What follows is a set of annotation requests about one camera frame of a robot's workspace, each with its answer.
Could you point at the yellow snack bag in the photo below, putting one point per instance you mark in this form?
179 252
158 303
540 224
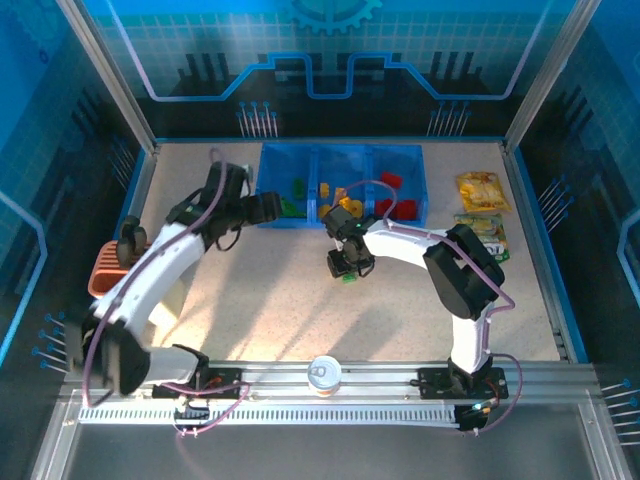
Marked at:
482 192

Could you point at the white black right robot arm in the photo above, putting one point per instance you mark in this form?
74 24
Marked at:
400 245

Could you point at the aluminium side rail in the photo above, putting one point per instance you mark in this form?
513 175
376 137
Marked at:
515 175
141 175

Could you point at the green candy bag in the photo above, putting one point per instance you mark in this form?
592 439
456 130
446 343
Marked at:
480 225

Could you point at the yellow lego with round hole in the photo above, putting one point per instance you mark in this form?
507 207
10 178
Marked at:
356 206

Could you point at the green lego brick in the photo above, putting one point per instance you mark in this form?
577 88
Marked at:
287 204
298 187
301 213
350 279

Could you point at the yellow rounded lego brick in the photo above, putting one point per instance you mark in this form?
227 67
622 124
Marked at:
325 210

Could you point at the black controller board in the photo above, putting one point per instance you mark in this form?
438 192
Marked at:
475 415
191 416

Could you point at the red lego brick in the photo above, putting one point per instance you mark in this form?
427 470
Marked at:
391 179
384 206
406 209

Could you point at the terracotta beige utensil holder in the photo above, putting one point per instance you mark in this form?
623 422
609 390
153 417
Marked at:
105 265

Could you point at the aluminium mounting rail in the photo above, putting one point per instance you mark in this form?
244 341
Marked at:
380 382

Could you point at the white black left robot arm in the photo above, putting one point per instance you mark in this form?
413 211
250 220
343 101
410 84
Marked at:
160 260

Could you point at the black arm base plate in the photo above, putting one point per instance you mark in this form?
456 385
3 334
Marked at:
227 382
430 382

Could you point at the blue three-compartment plastic bin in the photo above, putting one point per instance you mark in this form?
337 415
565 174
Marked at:
340 160

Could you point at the aluminium frame post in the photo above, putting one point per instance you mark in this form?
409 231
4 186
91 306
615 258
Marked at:
550 75
111 75

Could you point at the grey metal lower panel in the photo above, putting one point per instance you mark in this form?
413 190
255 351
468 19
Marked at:
350 455

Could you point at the small yellow lego brick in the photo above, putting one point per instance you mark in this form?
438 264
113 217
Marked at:
325 189

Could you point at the silver tin can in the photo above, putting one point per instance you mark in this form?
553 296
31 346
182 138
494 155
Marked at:
324 375

